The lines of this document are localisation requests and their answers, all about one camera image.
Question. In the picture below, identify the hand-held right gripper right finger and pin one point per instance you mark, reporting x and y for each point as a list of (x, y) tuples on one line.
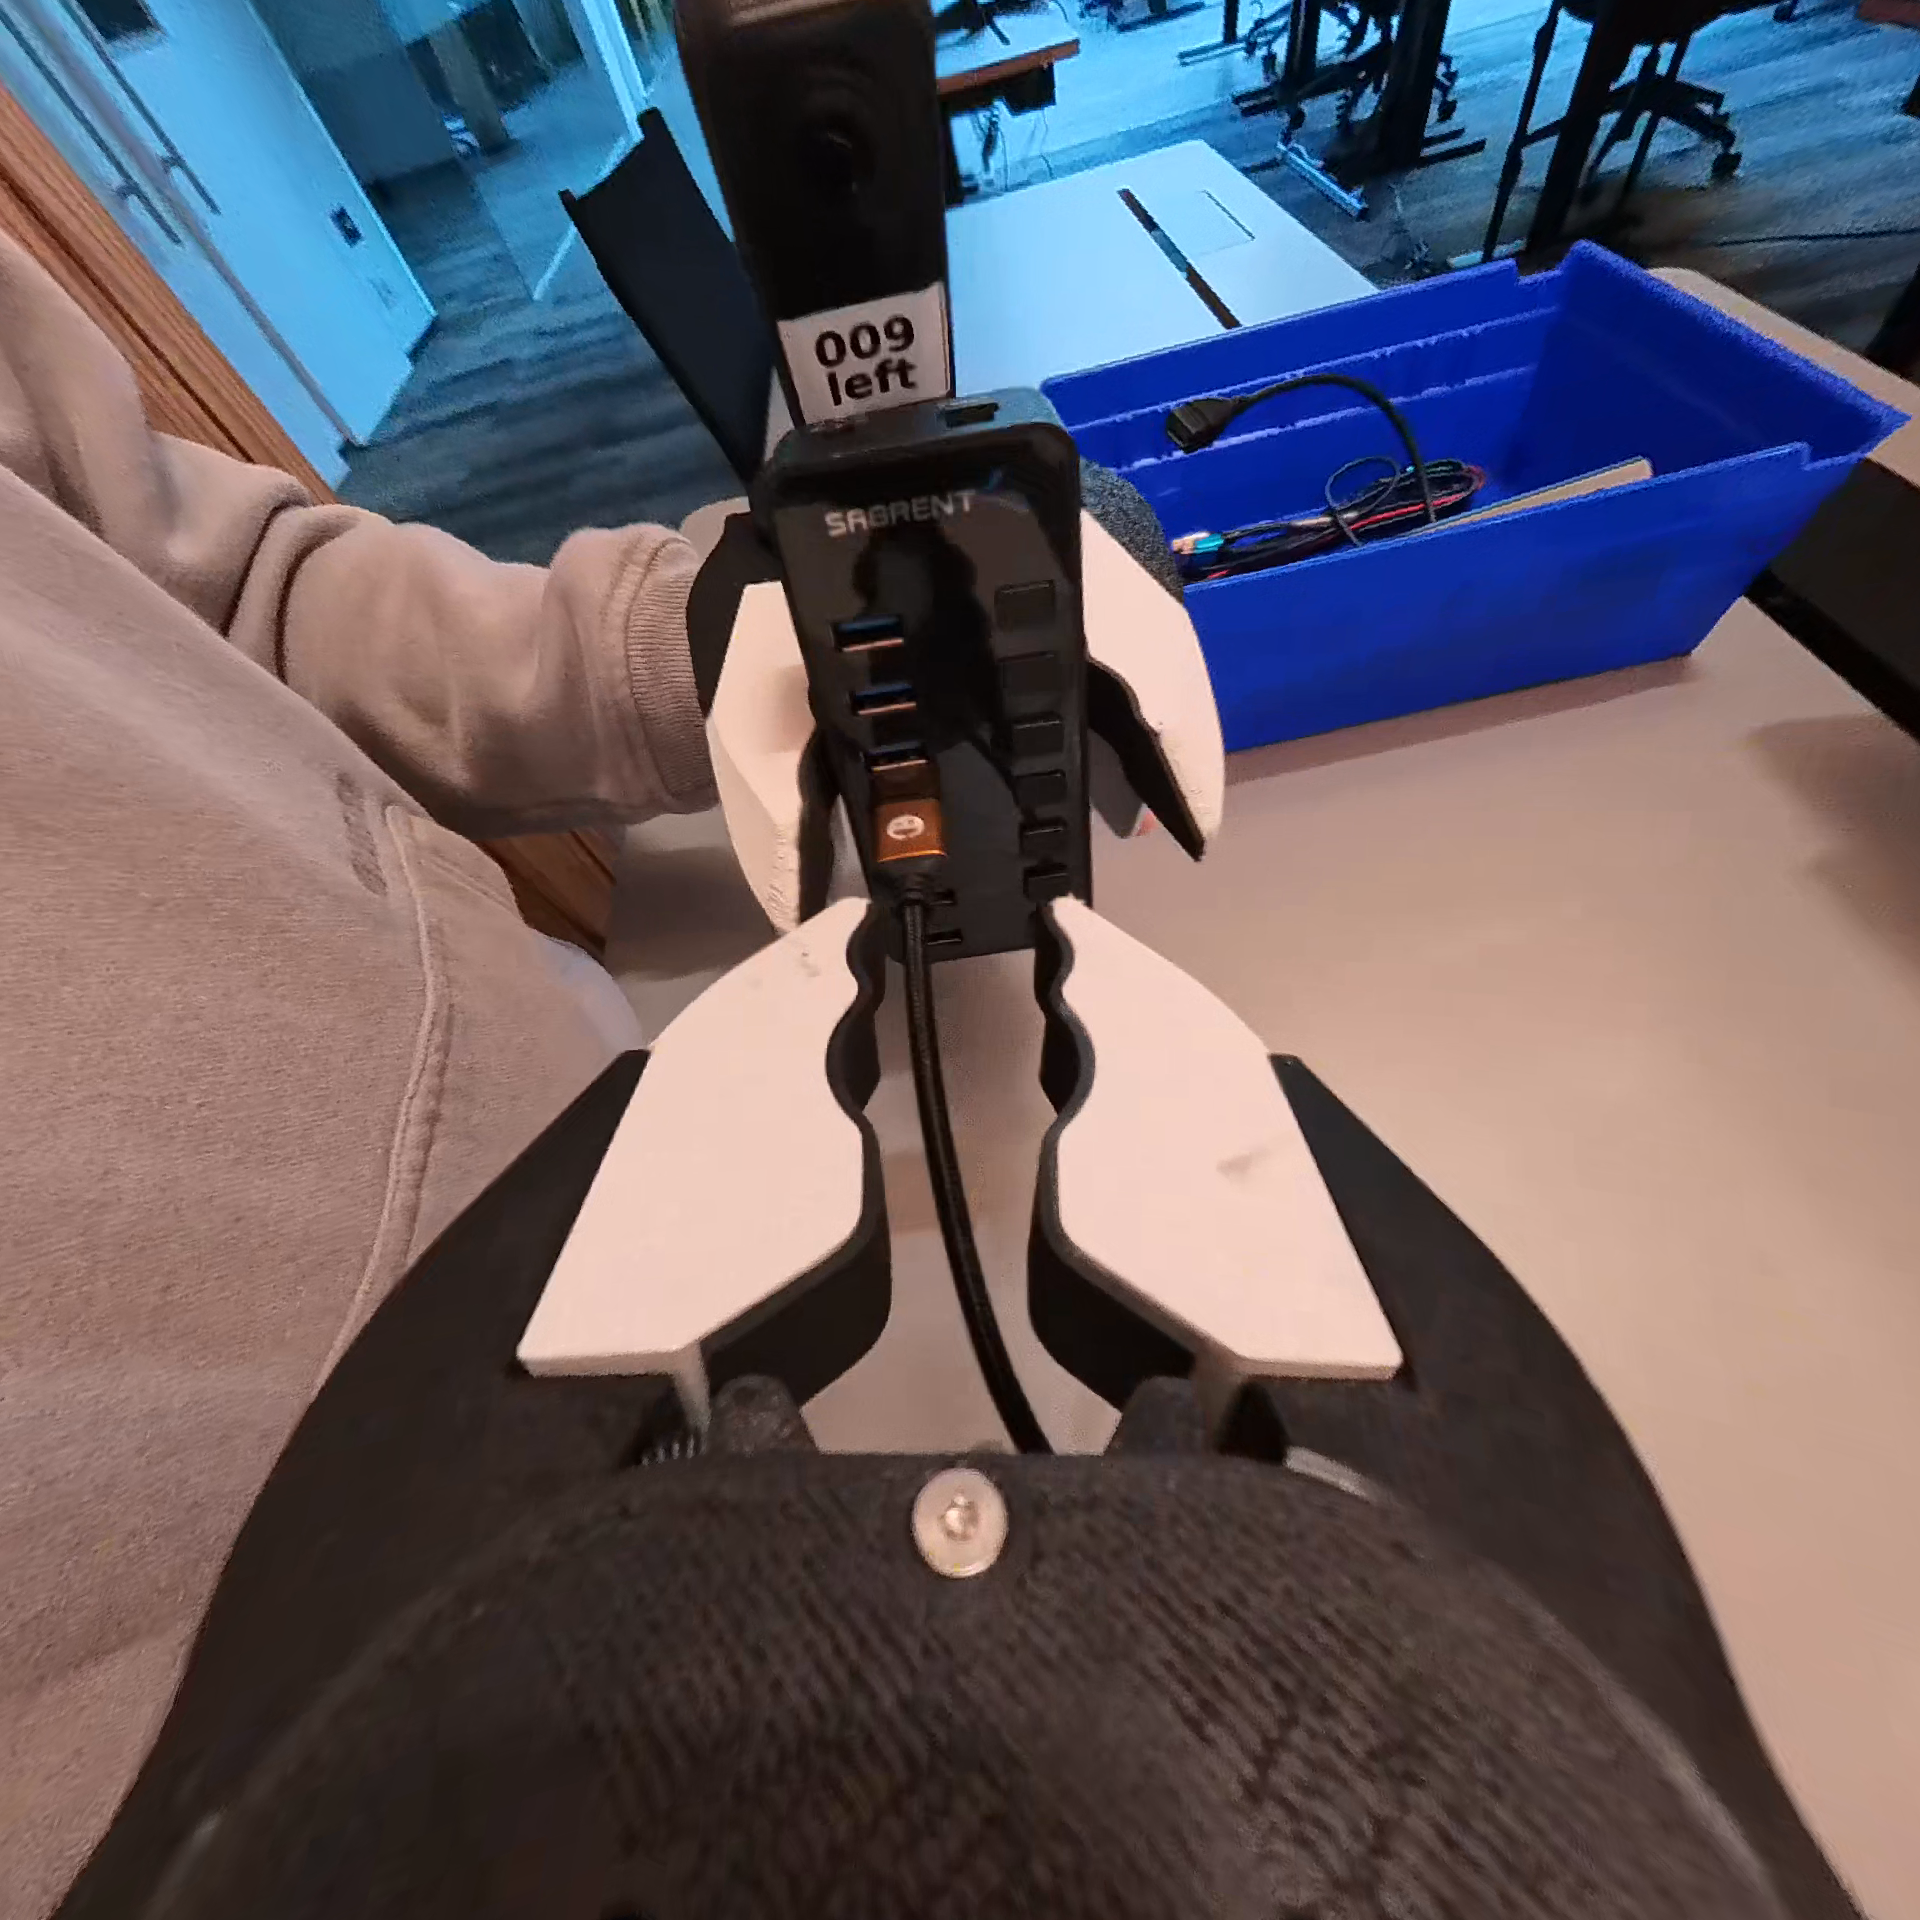
[(1215, 1200)]

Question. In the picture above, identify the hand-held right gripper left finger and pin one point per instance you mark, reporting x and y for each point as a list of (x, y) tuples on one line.
[(704, 1184)]

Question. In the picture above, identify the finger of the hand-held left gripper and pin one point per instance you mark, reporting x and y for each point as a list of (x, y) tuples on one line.
[(1162, 704), (765, 751)]

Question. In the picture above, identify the black usb hub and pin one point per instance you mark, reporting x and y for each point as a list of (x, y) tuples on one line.
[(974, 599)]

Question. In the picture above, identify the blue plastic bin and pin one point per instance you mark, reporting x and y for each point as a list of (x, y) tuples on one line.
[(1500, 628)]

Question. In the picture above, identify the person's left forearm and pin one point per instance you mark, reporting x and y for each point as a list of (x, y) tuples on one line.
[(524, 675)]

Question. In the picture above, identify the white desk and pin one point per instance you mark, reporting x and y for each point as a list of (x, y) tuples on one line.
[(1079, 271)]

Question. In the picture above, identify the flat tan board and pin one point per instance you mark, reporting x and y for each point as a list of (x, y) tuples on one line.
[(1559, 487)]

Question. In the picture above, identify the person's torso in sweatshirt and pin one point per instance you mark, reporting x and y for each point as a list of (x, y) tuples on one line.
[(182, 1126)]

